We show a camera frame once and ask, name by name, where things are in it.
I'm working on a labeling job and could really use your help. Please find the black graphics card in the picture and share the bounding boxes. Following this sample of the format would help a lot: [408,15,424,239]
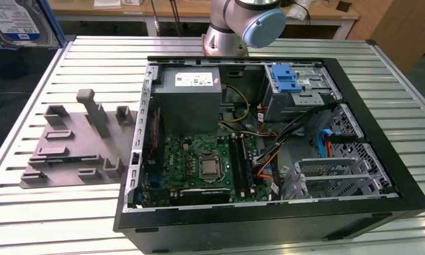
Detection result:
[169,187,232,205]

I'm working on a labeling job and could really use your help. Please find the grey parts rack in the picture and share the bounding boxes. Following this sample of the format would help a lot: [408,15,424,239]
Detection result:
[16,89,139,190]

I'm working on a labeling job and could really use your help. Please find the blue drive latch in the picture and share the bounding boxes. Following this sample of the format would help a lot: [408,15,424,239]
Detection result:
[272,63,304,94]

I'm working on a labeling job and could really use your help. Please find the blue flat data wire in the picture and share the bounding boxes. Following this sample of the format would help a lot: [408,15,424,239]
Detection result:
[316,128,343,160]

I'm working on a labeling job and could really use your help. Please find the grey power supply unit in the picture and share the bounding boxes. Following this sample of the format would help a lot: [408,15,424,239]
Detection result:
[152,66,223,136]

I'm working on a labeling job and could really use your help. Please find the black power wire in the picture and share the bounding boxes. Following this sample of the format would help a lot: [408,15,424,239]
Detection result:
[328,135,368,146]

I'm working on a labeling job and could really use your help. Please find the brown wooden cabinet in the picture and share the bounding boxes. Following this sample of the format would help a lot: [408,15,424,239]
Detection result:
[347,0,425,77]

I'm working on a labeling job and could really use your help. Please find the CPU socket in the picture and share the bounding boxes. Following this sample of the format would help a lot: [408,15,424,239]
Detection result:
[196,152,223,184]

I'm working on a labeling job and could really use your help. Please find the metal optical drive cage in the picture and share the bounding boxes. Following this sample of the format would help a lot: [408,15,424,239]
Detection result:
[261,63,343,123]

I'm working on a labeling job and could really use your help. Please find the orange wires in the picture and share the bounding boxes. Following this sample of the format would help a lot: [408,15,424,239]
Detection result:
[256,148,281,179]

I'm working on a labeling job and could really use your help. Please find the green motherboard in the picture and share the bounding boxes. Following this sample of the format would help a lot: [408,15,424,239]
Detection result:
[141,134,271,207]

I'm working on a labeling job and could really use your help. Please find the hard disk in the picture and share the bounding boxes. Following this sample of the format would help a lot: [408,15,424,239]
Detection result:
[0,0,67,50]

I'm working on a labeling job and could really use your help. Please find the wooden desk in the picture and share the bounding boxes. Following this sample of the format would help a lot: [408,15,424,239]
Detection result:
[51,0,363,37]

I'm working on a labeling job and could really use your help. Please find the metal disk bay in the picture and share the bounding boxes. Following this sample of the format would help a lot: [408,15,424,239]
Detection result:
[281,156,393,200]

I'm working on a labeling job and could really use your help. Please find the silver CPU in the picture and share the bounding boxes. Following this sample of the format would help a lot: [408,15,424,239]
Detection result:
[200,159,220,177]

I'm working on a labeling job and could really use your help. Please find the black cable bundle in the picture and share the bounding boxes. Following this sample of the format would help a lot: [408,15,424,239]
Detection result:
[255,106,327,171]

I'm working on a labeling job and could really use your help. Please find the black open PC case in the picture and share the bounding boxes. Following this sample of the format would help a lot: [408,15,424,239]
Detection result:
[113,54,425,254]

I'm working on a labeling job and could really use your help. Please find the yellow wires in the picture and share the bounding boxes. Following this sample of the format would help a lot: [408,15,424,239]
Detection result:
[217,84,251,124]

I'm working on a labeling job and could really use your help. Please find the black RAM slot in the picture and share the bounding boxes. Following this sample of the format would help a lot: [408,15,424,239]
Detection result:
[229,134,244,196]
[241,135,256,193]

